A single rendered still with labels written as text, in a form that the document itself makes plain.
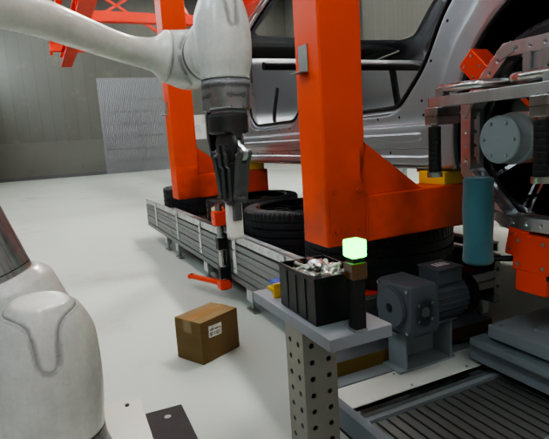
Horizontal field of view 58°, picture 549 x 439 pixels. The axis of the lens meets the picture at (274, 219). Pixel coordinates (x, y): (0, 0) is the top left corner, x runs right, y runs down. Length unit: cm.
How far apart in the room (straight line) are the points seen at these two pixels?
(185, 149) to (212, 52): 253
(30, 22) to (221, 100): 31
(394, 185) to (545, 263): 54
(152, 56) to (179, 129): 239
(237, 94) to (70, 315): 46
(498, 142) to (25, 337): 118
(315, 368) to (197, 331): 81
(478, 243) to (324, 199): 48
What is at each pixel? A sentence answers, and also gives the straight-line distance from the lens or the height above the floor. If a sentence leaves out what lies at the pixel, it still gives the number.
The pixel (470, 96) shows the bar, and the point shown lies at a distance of 145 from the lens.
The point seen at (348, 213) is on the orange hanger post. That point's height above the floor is 63.
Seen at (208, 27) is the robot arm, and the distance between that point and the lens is 92.
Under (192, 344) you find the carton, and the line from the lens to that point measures 211.
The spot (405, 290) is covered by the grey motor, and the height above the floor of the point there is 39.
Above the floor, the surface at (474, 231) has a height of 58.
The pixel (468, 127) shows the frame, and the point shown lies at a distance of 171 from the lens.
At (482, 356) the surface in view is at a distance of 187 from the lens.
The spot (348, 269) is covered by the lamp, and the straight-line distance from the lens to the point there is 110.
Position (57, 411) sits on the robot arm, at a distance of 83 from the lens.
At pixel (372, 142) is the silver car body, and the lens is 225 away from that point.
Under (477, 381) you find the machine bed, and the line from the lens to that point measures 182.
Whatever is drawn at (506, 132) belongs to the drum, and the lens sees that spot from 143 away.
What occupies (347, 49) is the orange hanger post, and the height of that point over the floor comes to 116.
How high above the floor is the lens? 89
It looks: 9 degrees down
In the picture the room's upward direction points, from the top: 4 degrees counter-clockwise
